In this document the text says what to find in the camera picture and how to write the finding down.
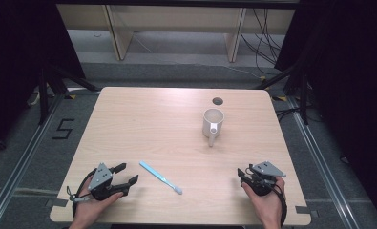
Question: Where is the person's left hand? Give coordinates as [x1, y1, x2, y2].
[69, 185, 124, 229]

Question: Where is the black metal stand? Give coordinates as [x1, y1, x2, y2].
[255, 62, 310, 126]
[37, 61, 102, 126]

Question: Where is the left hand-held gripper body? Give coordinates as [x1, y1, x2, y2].
[87, 162, 130, 201]

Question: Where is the person's right hand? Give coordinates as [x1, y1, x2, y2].
[241, 177, 286, 229]

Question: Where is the aluminium floor rail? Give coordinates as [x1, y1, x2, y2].
[0, 94, 66, 229]
[286, 95, 361, 229]

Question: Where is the bundle of black cables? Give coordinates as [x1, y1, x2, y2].
[240, 8, 286, 76]

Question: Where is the thin white floor cable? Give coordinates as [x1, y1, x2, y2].
[189, 60, 264, 79]

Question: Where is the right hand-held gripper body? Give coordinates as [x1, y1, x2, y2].
[240, 160, 287, 198]

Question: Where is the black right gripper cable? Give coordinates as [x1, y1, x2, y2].
[271, 183, 288, 227]

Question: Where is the light blue toothbrush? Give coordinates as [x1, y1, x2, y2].
[138, 160, 183, 196]

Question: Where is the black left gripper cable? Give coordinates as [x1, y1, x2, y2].
[66, 169, 97, 219]

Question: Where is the beige wooden shelf unit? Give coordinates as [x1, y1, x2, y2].
[56, 3, 296, 63]

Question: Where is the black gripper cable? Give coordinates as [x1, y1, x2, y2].
[66, 169, 97, 219]
[271, 183, 288, 227]

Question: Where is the black curtain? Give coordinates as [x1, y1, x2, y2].
[274, 0, 377, 220]
[0, 0, 86, 158]

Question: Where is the white cup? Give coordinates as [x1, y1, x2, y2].
[201, 108, 225, 148]

